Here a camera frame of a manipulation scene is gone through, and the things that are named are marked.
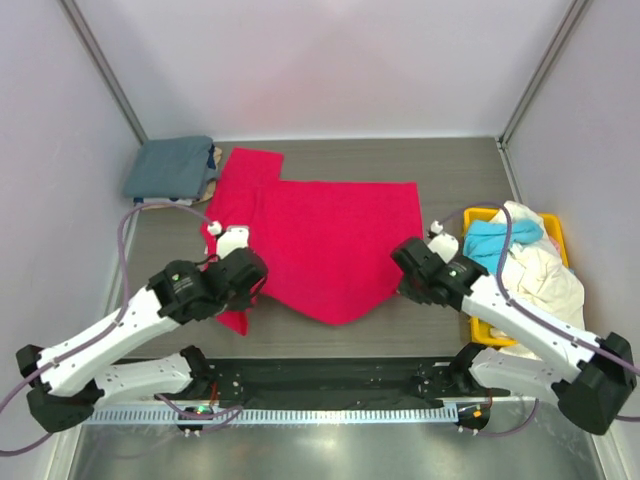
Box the red t shirt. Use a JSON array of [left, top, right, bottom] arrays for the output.
[[206, 148, 423, 326]]

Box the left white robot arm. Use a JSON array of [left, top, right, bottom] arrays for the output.
[[16, 248, 268, 433]]

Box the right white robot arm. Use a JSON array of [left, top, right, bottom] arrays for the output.
[[391, 234, 639, 435]]

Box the light blue t shirt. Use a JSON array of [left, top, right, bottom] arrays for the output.
[[463, 219, 544, 274]]

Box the yellow plastic bin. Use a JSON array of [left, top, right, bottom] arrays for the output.
[[463, 207, 569, 348]]

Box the cream white t shirt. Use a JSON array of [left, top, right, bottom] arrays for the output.
[[502, 201, 585, 329]]

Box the folded blue-grey t shirt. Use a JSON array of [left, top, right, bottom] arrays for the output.
[[122, 135, 214, 199]]

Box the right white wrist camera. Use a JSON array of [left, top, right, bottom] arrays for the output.
[[427, 220, 459, 264]]

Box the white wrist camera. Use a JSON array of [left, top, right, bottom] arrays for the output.
[[427, 220, 459, 264], [205, 221, 250, 259]]

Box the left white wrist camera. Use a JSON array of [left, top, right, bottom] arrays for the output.
[[205, 221, 250, 259]]

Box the aluminium rail frame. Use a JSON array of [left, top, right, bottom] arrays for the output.
[[60, 364, 614, 407]]

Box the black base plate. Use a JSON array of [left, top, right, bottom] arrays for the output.
[[208, 357, 508, 410]]

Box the slotted white cable duct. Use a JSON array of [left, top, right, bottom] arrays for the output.
[[85, 404, 458, 426]]

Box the left aluminium frame post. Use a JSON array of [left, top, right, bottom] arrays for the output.
[[58, 0, 148, 144]]

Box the aluminium frame post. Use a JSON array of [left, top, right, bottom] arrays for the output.
[[58, 0, 148, 144], [496, 0, 594, 149]]

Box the right aluminium frame post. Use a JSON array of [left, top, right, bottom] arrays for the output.
[[496, 0, 594, 149]]

